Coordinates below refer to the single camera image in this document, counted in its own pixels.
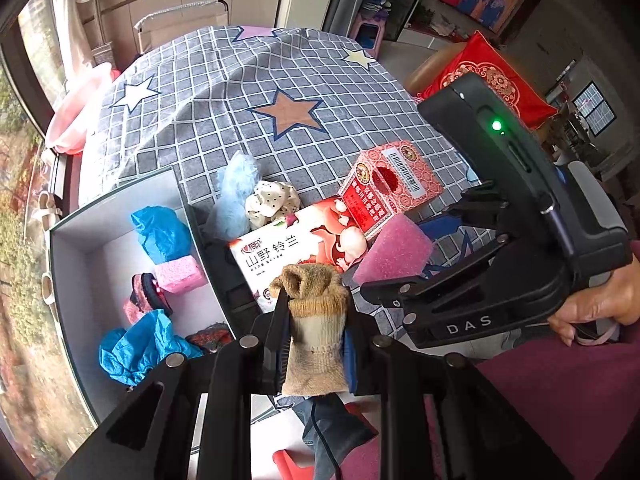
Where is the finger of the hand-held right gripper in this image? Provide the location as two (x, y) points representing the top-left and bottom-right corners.
(359, 232), (516, 311)
(415, 182), (512, 241)

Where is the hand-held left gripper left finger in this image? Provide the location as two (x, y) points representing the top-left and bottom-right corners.
(55, 290), (292, 480)

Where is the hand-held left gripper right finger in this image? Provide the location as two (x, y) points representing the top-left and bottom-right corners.
(341, 310), (571, 480)

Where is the beige knitted sock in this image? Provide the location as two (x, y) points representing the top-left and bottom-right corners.
(270, 263), (351, 396)

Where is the pink wedge sponge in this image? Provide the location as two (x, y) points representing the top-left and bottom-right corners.
(351, 214), (435, 286)

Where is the grey and red sock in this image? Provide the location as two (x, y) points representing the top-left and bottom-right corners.
(185, 324), (236, 353)

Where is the pink block sponge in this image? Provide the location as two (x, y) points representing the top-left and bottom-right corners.
(152, 256), (208, 295)

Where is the blue plastic shoe cover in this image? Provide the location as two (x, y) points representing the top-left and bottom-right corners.
(98, 308), (206, 387)
(131, 206), (193, 263)

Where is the pink and black sock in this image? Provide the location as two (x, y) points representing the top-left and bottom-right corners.
(122, 272), (173, 325)

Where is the grey storage box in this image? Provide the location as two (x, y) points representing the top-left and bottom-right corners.
(47, 164), (238, 428)

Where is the person's right hand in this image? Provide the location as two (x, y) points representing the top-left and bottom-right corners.
(547, 254), (640, 347)

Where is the person's jeans leg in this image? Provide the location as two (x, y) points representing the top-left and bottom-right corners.
(290, 395), (376, 480)

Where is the red patterned tissue box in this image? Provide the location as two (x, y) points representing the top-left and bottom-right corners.
(337, 140), (445, 240)

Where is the floral tissue pack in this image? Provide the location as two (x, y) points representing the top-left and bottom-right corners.
(229, 197), (371, 311)

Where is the red plastic object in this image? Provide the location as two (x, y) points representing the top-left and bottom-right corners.
(272, 450), (316, 480)

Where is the red embroidered cushion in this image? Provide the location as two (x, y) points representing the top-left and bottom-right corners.
(417, 30), (558, 128)

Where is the barred window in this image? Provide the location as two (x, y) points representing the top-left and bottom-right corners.
(570, 80), (617, 136)

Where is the brown sofa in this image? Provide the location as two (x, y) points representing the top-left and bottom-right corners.
(405, 42), (467, 93)

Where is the white polka-dot scrunchie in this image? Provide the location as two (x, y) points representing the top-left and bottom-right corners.
(244, 180), (301, 231)

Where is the light blue fluffy cloth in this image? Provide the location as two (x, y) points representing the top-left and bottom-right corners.
(205, 151), (263, 241)

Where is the person's maroon clothing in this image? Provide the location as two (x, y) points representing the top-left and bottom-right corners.
(440, 330), (640, 480)

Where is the pink plastic stool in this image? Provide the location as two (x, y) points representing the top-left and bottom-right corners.
(348, 14), (388, 58)

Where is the grey checked star blanket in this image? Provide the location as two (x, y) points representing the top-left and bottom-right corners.
(80, 25), (501, 351)

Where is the pink plastic basin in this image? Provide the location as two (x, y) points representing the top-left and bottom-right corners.
(46, 62), (121, 156)

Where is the white folding rack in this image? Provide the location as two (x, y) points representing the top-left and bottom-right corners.
(134, 0), (230, 56)

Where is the sheer pink curtain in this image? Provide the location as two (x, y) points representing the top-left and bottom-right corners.
(47, 0), (103, 93)

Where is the black cable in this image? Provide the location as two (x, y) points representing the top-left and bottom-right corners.
(310, 400), (346, 480)

